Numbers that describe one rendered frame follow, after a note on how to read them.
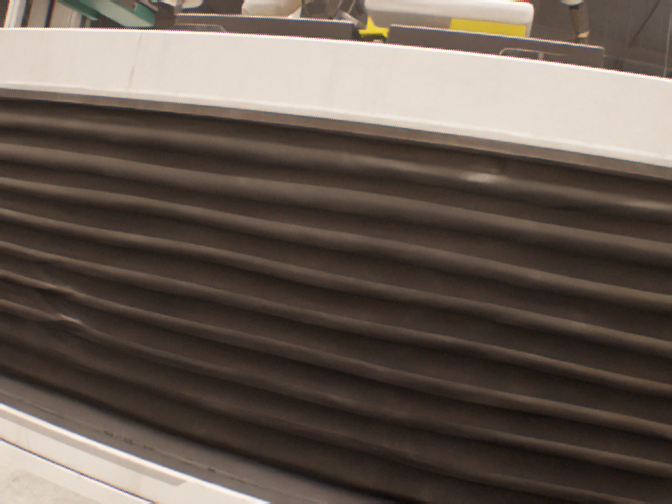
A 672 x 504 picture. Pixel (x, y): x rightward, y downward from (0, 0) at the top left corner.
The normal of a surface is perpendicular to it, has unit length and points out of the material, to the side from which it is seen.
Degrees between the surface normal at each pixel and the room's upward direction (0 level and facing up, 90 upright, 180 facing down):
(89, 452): 90
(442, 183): 143
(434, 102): 90
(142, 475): 90
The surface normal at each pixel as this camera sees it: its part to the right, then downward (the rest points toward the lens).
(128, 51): -0.25, -0.02
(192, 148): -0.29, 0.83
